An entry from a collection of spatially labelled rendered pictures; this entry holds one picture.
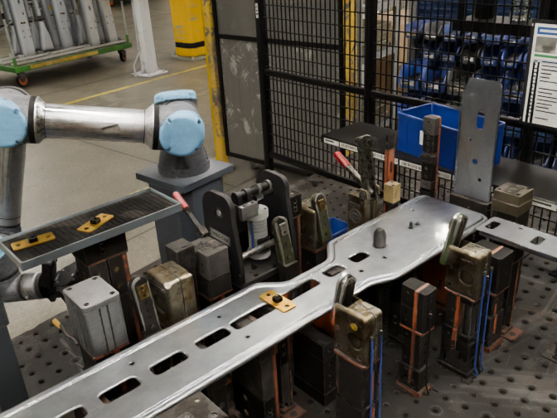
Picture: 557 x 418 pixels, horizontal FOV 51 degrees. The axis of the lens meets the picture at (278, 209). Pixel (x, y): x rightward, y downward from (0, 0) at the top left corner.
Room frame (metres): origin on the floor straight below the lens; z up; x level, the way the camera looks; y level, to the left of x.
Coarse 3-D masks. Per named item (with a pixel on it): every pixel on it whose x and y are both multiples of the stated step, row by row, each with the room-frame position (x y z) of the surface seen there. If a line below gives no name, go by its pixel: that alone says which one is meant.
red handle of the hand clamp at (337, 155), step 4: (336, 152) 1.55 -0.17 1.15; (340, 152) 1.55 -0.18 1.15; (336, 156) 1.54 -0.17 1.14; (340, 156) 1.54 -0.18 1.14; (340, 160) 1.53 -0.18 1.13; (344, 160) 1.53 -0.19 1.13; (344, 164) 1.52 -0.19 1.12; (348, 164) 1.52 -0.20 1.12; (344, 168) 1.52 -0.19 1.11; (348, 168) 1.51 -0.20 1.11; (352, 168) 1.51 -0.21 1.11; (348, 172) 1.51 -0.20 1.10; (352, 172) 1.50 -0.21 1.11; (356, 172) 1.51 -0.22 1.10; (352, 176) 1.50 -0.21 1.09; (356, 176) 1.49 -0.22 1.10; (360, 176) 1.49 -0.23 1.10; (356, 180) 1.49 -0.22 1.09; (360, 180) 1.48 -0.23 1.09; (360, 184) 1.48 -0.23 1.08; (372, 192) 1.46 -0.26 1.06
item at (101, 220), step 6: (96, 216) 1.18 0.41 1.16; (102, 216) 1.19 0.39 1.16; (108, 216) 1.18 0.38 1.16; (90, 222) 1.15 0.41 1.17; (96, 222) 1.15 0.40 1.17; (102, 222) 1.15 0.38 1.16; (78, 228) 1.13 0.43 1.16; (84, 228) 1.13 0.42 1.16; (90, 228) 1.13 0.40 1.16; (96, 228) 1.13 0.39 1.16
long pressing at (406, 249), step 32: (384, 224) 1.38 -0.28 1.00; (448, 224) 1.36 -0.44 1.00; (480, 224) 1.36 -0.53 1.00; (352, 256) 1.23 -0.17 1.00; (384, 256) 1.22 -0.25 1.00; (416, 256) 1.21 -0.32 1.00; (256, 288) 1.11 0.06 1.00; (288, 288) 1.10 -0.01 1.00; (320, 288) 1.10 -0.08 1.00; (192, 320) 1.00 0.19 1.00; (224, 320) 1.00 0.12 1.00; (256, 320) 0.99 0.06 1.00; (288, 320) 0.99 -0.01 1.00; (128, 352) 0.91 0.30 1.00; (160, 352) 0.91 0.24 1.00; (192, 352) 0.90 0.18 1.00; (224, 352) 0.89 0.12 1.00; (256, 352) 0.90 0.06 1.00; (64, 384) 0.83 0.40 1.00; (96, 384) 0.83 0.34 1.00; (160, 384) 0.82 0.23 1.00; (192, 384) 0.82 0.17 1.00; (0, 416) 0.76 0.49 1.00; (32, 416) 0.76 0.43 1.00; (96, 416) 0.75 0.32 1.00; (128, 416) 0.74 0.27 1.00
